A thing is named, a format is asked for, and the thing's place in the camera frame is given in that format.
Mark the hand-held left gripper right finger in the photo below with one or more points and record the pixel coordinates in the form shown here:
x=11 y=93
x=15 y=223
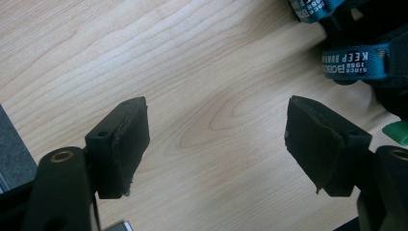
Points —
x=316 y=144

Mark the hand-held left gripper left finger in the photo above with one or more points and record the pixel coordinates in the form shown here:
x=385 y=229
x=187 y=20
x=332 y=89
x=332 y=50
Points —
x=123 y=150

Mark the green ribbed plastic object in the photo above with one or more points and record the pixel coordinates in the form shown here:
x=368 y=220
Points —
x=397 y=132

